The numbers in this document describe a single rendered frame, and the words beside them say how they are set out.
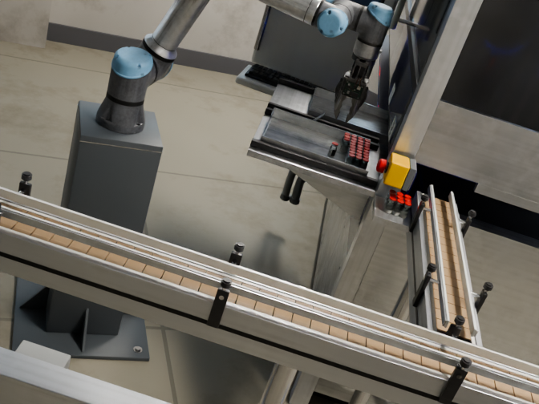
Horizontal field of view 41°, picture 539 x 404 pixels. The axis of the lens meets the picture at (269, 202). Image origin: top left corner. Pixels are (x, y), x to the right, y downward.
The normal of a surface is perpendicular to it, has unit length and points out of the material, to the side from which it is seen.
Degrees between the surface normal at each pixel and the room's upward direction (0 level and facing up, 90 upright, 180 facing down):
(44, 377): 0
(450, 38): 90
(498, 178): 90
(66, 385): 0
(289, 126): 0
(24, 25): 90
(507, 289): 90
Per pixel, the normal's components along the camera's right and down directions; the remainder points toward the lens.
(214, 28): 0.24, 0.54
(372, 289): -0.14, 0.45
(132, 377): 0.28, -0.84
